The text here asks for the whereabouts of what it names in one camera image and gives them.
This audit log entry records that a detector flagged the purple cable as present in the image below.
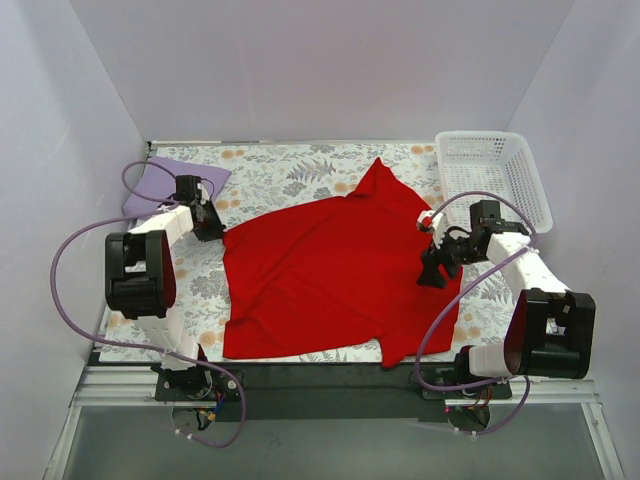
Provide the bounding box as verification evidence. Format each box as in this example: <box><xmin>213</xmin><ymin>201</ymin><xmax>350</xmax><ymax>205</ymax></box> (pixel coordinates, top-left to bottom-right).
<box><xmin>49</xmin><ymin>160</ymin><xmax>249</xmax><ymax>449</ymax></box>
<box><xmin>413</xmin><ymin>191</ymin><xmax>541</xmax><ymax>436</ymax></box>

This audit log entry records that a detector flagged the folded lilac t shirt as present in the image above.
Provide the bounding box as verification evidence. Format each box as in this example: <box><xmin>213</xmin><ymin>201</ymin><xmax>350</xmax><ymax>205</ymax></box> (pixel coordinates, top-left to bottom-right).
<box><xmin>122</xmin><ymin>157</ymin><xmax>231</xmax><ymax>218</ymax></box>

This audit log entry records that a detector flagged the floral table mat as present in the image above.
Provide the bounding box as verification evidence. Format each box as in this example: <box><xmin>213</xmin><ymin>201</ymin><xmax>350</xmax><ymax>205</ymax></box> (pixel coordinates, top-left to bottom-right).
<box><xmin>99</xmin><ymin>142</ymin><xmax>554</xmax><ymax>364</ymax></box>

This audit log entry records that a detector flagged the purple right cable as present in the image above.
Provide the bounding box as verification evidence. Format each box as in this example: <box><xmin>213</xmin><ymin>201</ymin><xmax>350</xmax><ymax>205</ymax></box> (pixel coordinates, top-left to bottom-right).
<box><xmin>413</xmin><ymin>191</ymin><xmax>541</xmax><ymax>436</ymax></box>

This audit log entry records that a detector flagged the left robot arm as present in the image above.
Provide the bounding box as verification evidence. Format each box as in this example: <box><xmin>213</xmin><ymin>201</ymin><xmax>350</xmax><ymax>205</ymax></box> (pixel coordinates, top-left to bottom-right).
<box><xmin>105</xmin><ymin>175</ymin><xmax>226</xmax><ymax>400</ymax></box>

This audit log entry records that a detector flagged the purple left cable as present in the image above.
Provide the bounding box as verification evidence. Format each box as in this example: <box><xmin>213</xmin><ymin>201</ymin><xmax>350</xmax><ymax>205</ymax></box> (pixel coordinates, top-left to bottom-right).
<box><xmin>49</xmin><ymin>160</ymin><xmax>249</xmax><ymax>449</ymax></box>

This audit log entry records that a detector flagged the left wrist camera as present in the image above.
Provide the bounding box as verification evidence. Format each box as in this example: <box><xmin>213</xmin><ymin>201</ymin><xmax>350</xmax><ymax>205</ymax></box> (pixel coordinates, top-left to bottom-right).
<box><xmin>196</xmin><ymin>181</ymin><xmax>211</xmax><ymax>204</ymax></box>

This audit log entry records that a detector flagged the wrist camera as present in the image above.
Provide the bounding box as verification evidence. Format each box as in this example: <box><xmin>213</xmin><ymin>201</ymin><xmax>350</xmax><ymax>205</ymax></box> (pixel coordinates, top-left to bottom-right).
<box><xmin>196</xmin><ymin>181</ymin><xmax>211</xmax><ymax>204</ymax></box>
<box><xmin>416</xmin><ymin>210</ymin><xmax>449</xmax><ymax>249</ymax></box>

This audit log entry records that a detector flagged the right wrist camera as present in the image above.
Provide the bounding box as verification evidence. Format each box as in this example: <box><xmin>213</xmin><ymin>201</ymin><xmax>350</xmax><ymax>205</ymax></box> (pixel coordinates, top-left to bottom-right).
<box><xmin>416</xmin><ymin>210</ymin><xmax>449</xmax><ymax>249</ymax></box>

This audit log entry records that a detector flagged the aluminium table frame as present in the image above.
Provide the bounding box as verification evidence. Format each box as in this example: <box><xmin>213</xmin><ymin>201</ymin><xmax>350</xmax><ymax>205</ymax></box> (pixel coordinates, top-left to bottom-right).
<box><xmin>46</xmin><ymin>365</ymin><xmax>623</xmax><ymax>479</ymax></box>

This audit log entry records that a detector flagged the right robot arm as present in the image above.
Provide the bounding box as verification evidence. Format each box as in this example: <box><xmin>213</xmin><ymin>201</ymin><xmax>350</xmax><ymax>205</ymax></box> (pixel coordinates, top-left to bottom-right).
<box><xmin>414</xmin><ymin>194</ymin><xmax>596</xmax><ymax>398</ymax></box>

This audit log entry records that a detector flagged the white plastic basket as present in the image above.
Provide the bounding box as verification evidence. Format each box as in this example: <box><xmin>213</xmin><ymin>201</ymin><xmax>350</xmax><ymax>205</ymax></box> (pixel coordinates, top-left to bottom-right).
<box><xmin>435</xmin><ymin>130</ymin><xmax>553</xmax><ymax>234</ymax></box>

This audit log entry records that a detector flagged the red t shirt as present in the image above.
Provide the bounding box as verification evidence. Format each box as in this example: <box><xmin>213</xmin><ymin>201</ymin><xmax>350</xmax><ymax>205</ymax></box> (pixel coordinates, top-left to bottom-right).
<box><xmin>223</xmin><ymin>161</ymin><xmax>460</xmax><ymax>367</ymax></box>

